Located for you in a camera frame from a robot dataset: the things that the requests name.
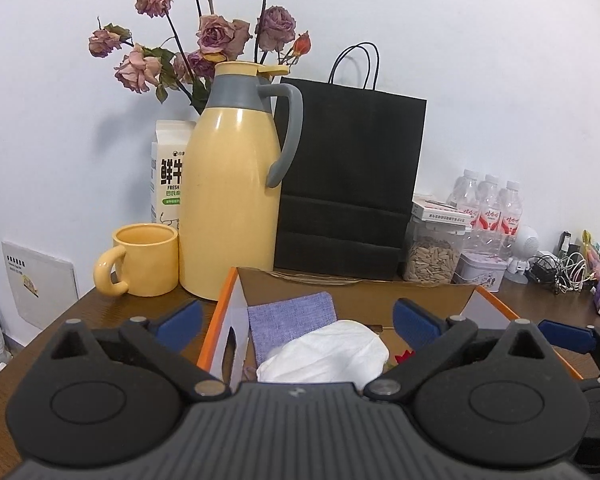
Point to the red fuzzy item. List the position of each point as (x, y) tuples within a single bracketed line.
[(404, 355)]

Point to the white robot figurine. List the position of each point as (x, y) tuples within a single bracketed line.
[(524, 247)]

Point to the colourful snack packets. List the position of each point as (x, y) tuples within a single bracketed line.
[(597, 252)]

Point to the yellow thermos jug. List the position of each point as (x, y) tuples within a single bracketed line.
[(230, 195)]

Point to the white floral tin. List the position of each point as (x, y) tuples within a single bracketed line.
[(480, 272)]

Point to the black paper bag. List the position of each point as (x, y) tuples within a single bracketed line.
[(350, 170)]

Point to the purple cloth pouch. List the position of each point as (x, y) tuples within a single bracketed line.
[(290, 322)]

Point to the white fluffy cloth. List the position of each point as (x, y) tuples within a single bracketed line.
[(330, 352)]

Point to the black charger plug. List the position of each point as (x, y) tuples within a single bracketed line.
[(565, 242)]

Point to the flat white box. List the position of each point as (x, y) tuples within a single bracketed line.
[(440, 210)]

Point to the white milk carton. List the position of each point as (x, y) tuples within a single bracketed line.
[(167, 175)]

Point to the white wall panel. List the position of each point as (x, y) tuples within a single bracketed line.
[(42, 285)]

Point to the dried pink rose bouquet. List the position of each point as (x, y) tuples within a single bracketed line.
[(220, 35)]

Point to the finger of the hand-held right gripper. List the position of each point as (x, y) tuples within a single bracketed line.
[(565, 335)]

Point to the clear jar of seeds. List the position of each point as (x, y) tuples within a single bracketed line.
[(432, 255)]

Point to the red cardboard box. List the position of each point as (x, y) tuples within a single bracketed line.
[(360, 302)]

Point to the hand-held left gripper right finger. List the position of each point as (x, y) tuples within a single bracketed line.
[(415, 322)]

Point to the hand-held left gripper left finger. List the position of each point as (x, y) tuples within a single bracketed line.
[(182, 322)]

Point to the yellow ceramic mug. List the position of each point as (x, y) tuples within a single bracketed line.
[(150, 265)]

